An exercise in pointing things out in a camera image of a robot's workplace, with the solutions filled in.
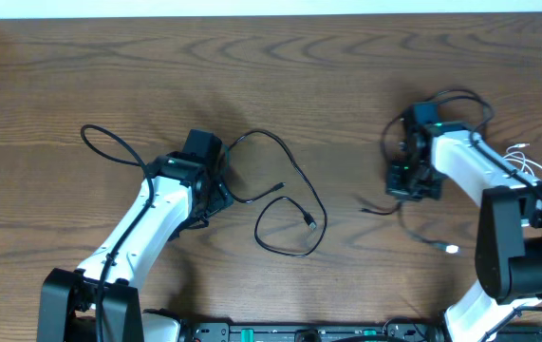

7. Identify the black usb cable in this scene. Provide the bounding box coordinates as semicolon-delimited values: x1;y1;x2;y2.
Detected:
359;113;460;256

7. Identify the white usb cable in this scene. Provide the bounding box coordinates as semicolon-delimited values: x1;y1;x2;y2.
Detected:
502;142;542;182

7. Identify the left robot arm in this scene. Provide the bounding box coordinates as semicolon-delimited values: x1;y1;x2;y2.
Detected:
37;129;232;341

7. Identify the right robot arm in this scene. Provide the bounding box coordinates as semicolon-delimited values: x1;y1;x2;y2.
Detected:
386;100;542;341

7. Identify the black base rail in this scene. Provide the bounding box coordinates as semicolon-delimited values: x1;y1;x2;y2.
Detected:
141;308;542;342

